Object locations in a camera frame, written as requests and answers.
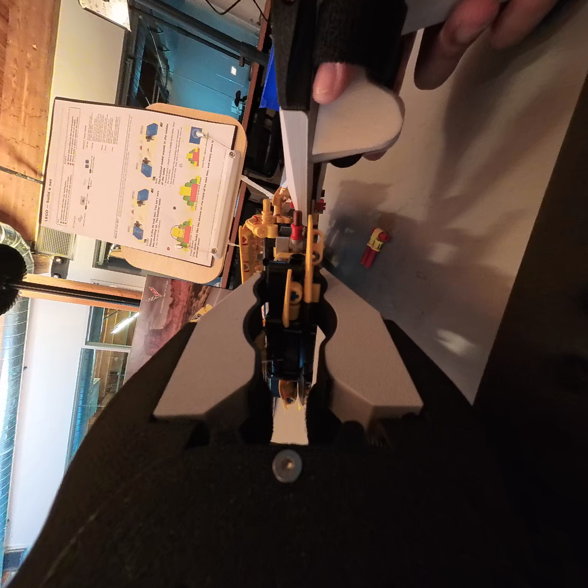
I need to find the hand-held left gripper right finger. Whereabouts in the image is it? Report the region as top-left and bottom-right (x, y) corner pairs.
(305, 269), (423, 445)

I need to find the black pole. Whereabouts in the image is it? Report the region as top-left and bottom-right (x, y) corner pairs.
(202, 28), (272, 68)

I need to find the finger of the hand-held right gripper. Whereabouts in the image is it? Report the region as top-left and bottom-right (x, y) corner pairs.
(279, 108), (329, 217)

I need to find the person's right hand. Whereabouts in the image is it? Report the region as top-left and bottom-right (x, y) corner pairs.
(312, 0), (568, 105)

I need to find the yellow brick toy car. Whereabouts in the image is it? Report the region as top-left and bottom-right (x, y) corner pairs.
(239, 186), (328, 413)

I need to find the silver ventilation duct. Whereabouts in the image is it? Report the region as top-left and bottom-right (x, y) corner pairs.
(0, 223), (36, 547)

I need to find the hanging paper sign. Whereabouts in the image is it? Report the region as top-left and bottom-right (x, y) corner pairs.
(78, 0), (132, 31)

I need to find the printed instruction sheet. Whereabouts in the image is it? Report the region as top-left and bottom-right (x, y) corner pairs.
(40, 97), (240, 268)

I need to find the toy car set box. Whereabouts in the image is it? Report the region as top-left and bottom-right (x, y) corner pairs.
(124, 275), (231, 383)

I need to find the white vent grille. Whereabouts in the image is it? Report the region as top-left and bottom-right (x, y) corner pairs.
(36, 226), (77, 261)

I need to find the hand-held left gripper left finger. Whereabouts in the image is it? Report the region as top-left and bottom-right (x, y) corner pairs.
(153, 275), (275, 445)

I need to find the black cable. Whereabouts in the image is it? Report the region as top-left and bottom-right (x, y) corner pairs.
(204, 0), (270, 22)

